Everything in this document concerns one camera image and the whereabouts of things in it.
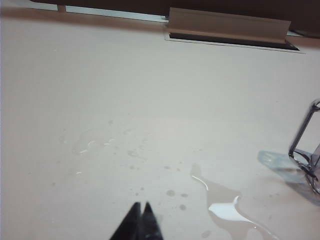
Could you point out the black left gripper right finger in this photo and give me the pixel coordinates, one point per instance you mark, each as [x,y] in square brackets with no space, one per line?
[150,225]

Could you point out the spilled water puddle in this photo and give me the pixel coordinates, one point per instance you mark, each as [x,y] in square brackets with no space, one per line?
[225,208]

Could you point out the brown desk partition panel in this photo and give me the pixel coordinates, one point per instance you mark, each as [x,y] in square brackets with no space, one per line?
[150,5]

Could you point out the transparent grey faceted mug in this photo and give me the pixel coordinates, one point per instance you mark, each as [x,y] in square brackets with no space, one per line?
[315,160]

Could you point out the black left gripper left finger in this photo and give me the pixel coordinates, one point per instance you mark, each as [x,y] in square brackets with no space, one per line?
[130,225]

